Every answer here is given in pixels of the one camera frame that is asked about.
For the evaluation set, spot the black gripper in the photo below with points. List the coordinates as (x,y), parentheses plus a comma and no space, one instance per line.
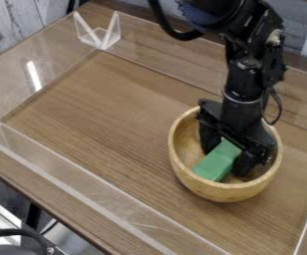
(235,119)

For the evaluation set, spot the green rectangular block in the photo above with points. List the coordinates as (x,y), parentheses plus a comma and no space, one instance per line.
(217,163)

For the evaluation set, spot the light wooden bowl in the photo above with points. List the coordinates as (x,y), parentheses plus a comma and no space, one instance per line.
(185,154)

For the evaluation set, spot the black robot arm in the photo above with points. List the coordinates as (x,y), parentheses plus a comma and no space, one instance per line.
(251,30)

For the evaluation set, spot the clear acrylic tray walls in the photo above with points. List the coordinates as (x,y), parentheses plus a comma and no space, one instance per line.
(84,118)

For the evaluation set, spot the black table leg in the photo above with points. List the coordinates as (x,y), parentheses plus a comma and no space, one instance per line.
(33,216)

